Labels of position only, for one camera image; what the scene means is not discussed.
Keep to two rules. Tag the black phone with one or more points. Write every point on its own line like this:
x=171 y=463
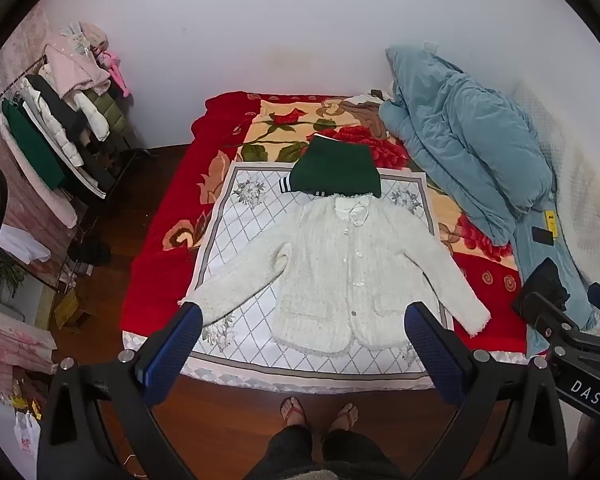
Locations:
x=543 y=236

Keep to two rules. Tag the bright pink garment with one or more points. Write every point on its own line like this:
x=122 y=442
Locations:
x=119 y=77

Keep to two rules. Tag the green folded sweater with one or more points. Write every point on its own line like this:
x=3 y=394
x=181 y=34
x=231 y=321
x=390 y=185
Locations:
x=335 y=165

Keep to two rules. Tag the pink fluffy coat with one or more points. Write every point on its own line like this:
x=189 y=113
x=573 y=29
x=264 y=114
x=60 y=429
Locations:
x=55 y=200

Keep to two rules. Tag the pink fuzzy jacket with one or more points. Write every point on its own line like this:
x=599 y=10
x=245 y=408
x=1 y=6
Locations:
x=75 y=67

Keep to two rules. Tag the person's dark pants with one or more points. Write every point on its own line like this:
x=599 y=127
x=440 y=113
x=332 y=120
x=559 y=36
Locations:
x=290 y=452

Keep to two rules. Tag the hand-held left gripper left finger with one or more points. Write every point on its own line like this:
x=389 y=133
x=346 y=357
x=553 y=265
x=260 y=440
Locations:
x=180 y=342

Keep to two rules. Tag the blue quilt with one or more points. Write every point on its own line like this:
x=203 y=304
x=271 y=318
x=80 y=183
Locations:
x=470 y=145

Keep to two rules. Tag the yellow tag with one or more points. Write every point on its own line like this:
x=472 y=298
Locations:
x=551 y=220

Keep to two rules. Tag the white puffer jacket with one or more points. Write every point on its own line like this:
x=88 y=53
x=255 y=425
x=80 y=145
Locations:
x=55 y=125

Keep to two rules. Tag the olive puffer vest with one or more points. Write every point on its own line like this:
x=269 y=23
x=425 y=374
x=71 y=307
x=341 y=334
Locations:
x=111 y=110

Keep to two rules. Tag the person's right forearm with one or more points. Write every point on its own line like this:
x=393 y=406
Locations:
x=580 y=445

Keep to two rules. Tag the person's foot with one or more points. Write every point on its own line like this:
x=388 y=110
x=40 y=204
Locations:
x=343 y=416
x=294 y=411

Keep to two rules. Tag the person's right foot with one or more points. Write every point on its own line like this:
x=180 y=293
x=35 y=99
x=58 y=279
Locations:
x=343 y=416

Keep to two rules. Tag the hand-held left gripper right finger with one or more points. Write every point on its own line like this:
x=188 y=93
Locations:
x=432 y=345

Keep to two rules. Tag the red floral blanket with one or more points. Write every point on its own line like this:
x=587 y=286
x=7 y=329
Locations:
x=165 y=240

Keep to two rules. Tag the white knit cardigan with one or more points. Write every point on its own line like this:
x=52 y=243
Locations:
x=330 y=270

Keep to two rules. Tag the green hanging garment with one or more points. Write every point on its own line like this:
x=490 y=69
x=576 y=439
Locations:
x=32 y=145

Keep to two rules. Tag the white folded cloth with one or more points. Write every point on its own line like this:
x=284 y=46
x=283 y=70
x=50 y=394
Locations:
x=15 y=245

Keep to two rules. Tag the pink crumpled cloth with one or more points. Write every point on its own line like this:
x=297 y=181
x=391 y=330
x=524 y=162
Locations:
x=10 y=350

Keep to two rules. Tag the white plastic bag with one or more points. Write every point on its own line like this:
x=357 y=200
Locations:
x=26 y=435

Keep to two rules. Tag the cardboard box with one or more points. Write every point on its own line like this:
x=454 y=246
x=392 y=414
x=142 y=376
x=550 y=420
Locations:
x=72 y=310

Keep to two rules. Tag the person's left foot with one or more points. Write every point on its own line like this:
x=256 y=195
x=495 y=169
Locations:
x=294 y=411

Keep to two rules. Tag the black metal clothes rack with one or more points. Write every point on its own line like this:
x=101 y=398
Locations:
x=122 y=165

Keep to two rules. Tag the white lattice patterned cloth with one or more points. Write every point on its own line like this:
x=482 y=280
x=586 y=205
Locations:
x=240 y=220

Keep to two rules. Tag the white quilted bedding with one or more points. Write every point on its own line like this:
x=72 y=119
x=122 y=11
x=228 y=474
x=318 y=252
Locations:
x=580 y=175

